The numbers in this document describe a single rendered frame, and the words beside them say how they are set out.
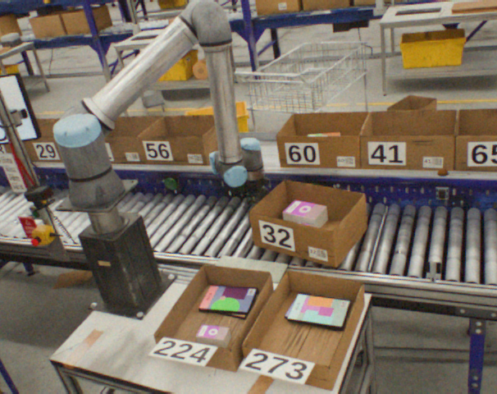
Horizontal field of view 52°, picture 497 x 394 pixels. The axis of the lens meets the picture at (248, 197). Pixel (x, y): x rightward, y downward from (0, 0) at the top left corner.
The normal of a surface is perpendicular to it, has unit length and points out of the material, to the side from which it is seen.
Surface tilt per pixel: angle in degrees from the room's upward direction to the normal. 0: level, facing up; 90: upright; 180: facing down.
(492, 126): 89
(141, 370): 0
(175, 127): 90
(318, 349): 1
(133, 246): 90
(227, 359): 90
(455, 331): 0
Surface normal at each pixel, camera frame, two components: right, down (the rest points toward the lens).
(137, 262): 0.90, 0.07
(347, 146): -0.34, 0.51
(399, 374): -0.16, -0.86
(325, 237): -0.55, 0.48
